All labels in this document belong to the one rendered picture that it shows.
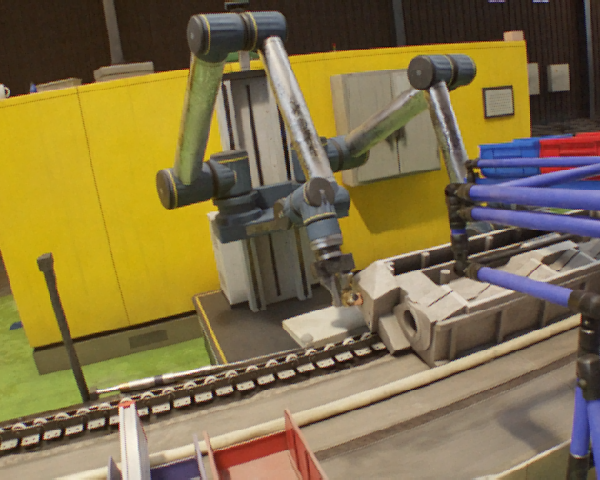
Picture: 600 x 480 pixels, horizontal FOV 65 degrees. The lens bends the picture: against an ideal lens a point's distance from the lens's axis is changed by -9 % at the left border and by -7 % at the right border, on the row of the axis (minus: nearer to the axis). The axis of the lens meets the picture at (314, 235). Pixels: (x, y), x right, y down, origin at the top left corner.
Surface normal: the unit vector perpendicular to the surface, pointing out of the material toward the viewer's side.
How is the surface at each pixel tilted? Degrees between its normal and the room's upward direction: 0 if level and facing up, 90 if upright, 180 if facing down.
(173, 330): 90
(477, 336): 100
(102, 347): 90
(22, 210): 90
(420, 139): 90
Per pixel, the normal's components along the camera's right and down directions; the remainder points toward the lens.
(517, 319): 0.35, 0.37
